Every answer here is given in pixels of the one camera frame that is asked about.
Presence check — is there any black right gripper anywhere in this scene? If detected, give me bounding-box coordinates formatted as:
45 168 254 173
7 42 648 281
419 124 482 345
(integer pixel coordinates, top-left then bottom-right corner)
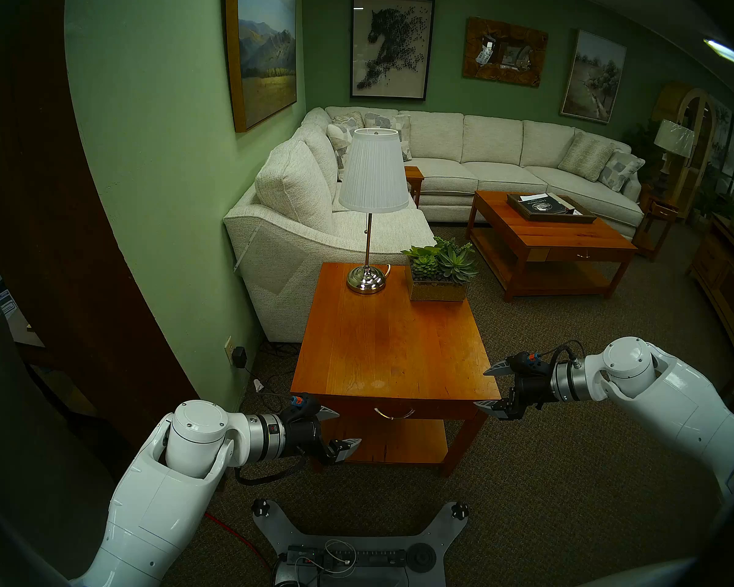
473 358 554 421

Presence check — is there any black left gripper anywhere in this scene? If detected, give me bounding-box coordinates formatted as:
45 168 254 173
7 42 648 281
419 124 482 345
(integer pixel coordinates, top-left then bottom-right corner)
280 404 363 468

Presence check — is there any wooden end table drawer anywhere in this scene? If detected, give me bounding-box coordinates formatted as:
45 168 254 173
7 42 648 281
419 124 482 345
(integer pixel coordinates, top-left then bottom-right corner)
318 401 475 423

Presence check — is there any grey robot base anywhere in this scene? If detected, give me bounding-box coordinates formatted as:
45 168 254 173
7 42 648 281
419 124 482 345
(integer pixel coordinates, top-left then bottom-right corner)
251 499 470 587

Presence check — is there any orange wooden end table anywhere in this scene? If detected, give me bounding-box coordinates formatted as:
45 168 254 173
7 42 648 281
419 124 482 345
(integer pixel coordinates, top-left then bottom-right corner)
289 262 502 478

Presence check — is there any black power strip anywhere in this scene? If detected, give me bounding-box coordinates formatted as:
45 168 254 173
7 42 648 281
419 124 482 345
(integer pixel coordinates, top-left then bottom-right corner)
287 546 407 568

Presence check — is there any succulent planter box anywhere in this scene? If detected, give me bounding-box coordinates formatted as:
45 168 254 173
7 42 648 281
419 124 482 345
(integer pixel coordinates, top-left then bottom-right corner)
402 236 479 303

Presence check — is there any wooden coffee table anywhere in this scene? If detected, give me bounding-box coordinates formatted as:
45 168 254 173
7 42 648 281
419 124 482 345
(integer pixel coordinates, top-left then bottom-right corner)
466 190 640 302

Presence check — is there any dark hardcover book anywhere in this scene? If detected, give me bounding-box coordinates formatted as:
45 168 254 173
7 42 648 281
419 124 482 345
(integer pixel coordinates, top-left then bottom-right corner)
522 194 573 215

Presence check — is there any dark wooden serving tray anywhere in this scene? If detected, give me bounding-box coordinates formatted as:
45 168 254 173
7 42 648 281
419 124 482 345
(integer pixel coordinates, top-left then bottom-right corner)
506 193 598 224

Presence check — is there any cream sectional sofa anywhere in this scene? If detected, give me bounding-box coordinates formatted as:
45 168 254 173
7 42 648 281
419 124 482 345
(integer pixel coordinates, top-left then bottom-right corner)
223 106 646 343

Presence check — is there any grey patterned throw pillow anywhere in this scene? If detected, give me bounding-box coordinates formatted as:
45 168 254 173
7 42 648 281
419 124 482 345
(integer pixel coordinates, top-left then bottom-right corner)
364 112 412 161
598 149 646 193

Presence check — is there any white shade chrome table lamp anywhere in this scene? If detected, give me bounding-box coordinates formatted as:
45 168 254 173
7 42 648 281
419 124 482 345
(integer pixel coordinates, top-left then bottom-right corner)
338 127 409 295

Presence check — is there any wooden sideboard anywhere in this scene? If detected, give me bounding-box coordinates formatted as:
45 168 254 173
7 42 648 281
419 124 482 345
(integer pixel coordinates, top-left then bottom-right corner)
688 213 734 363

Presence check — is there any dark green floor plant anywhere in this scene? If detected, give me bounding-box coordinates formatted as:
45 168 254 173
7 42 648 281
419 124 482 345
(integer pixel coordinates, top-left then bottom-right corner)
624 121 662 184

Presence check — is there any wrapped shade table lamp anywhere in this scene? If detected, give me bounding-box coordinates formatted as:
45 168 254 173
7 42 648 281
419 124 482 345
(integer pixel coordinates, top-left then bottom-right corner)
653 119 695 195

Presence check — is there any framed tree landscape painting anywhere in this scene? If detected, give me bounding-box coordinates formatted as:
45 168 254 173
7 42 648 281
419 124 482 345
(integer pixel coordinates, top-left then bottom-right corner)
560 29 628 125

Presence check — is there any arched wooden cabinet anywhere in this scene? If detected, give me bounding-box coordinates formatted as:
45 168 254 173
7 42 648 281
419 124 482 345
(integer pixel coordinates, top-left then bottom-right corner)
651 81 716 220

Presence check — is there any rustic wood framed mirror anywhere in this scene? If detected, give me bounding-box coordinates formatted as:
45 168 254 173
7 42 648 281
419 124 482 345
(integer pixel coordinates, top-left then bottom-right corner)
462 17 549 88

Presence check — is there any labelled cardboard box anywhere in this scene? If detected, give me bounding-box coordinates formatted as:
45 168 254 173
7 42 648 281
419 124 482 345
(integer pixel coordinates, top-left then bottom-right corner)
0 289 43 348

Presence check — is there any black framed horse artwork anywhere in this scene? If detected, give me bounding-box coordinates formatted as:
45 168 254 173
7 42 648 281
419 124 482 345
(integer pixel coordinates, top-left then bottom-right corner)
350 0 436 101

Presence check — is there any framed mountain landscape painting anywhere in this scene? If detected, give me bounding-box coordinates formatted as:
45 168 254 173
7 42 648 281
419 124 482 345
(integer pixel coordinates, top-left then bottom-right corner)
223 0 298 133

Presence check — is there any fluorescent ceiling light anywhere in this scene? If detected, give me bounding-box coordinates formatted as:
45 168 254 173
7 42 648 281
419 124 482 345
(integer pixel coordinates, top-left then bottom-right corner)
703 37 734 70

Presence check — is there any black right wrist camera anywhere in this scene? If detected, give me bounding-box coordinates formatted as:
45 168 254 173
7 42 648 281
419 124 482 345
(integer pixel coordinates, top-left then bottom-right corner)
514 350 552 374

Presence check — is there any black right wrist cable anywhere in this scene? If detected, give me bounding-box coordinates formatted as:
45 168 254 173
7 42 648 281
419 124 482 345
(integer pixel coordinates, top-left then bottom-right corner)
541 340 587 367

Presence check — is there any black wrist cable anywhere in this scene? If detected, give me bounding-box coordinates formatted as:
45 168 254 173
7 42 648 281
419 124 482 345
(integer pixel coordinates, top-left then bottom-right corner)
232 454 310 486
541 340 587 367

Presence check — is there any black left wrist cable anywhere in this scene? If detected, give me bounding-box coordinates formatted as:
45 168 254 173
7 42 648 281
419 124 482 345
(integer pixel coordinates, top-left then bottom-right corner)
232 454 310 486

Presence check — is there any white wire loop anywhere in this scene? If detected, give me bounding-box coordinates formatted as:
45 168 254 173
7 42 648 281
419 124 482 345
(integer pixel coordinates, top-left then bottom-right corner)
323 539 357 574

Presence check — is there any red floor cable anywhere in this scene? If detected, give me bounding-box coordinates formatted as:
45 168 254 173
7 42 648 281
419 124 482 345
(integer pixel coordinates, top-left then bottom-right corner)
205 512 273 568

